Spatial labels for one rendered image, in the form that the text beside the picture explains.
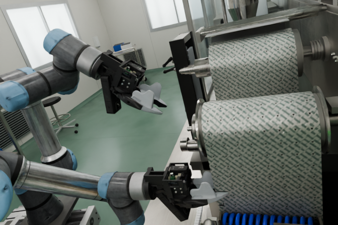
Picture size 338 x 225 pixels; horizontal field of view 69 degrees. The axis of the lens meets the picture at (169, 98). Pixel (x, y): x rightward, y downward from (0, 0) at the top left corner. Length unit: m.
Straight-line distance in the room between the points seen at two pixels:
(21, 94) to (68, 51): 0.16
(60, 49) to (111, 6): 6.22
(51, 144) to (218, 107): 0.83
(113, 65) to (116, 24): 6.26
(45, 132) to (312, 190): 0.99
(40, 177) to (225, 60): 0.62
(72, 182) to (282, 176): 0.57
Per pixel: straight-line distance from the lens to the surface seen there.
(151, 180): 0.68
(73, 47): 0.69
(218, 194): 0.66
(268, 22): 0.82
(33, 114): 1.15
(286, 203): 0.68
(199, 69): 0.80
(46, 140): 1.20
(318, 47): 0.81
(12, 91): 0.71
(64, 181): 0.81
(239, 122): 0.56
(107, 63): 0.66
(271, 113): 0.56
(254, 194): 0.66
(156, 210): 0.96
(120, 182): 0.73
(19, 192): 1.23
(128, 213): 0.79
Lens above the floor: 1.55
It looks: 20 degrees down
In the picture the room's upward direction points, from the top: 15 degrees counter-clockwise
